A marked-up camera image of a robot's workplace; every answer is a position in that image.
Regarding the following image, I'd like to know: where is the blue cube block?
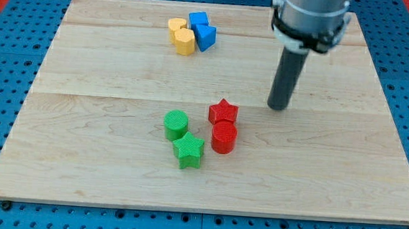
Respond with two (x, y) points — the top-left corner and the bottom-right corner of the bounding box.
(189, 11), (209, 31)

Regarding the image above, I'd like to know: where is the wooden board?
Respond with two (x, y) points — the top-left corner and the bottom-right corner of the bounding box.
(0, 0), (409, 225)

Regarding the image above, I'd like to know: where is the yellow heart block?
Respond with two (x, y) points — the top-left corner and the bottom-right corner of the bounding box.
(168, 18), (187, 44)

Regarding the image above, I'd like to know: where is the red star block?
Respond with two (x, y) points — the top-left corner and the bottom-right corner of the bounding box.
(208, 99), (239, 125)

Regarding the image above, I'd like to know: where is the yellow hexagon block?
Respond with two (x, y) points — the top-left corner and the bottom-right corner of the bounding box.
(174, 28), (195, 56)

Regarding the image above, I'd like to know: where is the green star block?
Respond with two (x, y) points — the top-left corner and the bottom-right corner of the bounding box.
(173, 131), (205, 169)

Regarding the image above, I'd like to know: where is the red cylinder block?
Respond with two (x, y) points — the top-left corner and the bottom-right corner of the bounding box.
(211, 121), (238, 154)

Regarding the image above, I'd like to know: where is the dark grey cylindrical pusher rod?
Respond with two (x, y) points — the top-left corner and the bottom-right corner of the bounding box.
(266, 48), (308, 111)

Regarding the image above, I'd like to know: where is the green cylinder block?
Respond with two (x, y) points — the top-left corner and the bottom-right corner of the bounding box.
(163, 109), (189, 141)

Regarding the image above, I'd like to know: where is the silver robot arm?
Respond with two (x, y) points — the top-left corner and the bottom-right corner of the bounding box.
(267, 0), (351, 111)

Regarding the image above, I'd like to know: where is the blue triangle block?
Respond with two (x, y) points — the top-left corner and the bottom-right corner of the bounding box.
(195, 24), (217, 52)

